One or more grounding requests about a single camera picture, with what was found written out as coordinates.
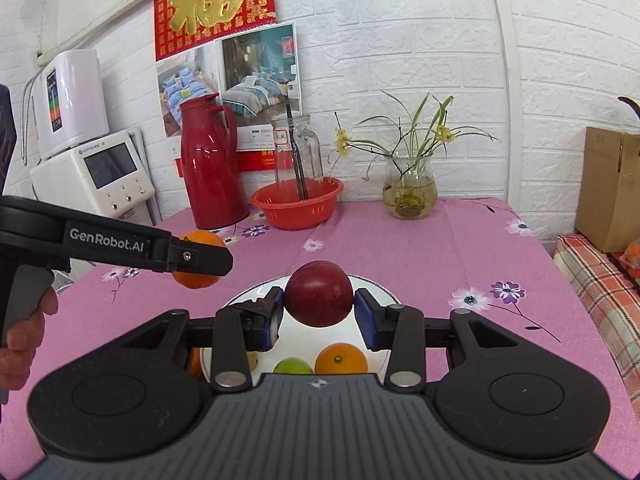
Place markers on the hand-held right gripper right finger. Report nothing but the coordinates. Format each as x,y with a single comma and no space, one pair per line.
365,325

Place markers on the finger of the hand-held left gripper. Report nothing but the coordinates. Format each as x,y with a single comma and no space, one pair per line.
200,257

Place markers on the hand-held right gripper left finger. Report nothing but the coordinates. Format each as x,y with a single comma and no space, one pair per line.
275,317

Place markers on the small tangerine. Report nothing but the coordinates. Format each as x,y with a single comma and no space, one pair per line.
197,281

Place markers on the white plate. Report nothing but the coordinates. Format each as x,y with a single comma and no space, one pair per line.
300,342

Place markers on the brown kiwi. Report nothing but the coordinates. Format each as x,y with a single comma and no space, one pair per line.
252,360

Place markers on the red apple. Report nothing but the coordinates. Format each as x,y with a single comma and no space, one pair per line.
318,292

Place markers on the green apple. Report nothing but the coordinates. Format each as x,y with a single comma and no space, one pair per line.
293,367

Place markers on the person's left hand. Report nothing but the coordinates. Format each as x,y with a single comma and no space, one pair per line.
22,360

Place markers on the white appliance with screen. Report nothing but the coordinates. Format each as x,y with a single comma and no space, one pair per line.
65,180

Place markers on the red thermos jug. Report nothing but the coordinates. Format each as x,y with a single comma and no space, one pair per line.
210,170

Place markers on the pink floral tablecloth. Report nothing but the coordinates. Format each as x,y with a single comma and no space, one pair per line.
430,260

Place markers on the dark textured object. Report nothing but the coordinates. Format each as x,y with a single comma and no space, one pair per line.
7,140

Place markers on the red plastic basket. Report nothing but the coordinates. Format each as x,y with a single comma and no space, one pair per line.
295,212

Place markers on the black straw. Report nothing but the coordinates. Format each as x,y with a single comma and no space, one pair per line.
298,170

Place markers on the white water purifier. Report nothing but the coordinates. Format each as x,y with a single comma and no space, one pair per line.
75,100

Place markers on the glass vase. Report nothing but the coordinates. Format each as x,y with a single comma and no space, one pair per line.
410,195

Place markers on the clear glass jar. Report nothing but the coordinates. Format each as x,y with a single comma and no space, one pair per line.
311,150

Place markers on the yellow flowered green plant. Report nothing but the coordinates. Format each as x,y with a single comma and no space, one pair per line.
341,141

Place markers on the plaid cloth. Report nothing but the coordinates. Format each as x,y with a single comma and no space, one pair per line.
590,280

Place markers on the cardboard box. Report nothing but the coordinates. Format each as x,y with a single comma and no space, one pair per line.
605,195

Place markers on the clear plastic bag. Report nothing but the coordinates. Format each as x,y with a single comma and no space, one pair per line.
632,255

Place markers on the purple leafed plant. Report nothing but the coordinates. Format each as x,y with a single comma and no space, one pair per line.
632,105

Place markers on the red wall calendar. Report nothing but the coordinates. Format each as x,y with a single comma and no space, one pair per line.
215,5

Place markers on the white wall pipe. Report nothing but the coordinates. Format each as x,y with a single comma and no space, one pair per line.
507,110

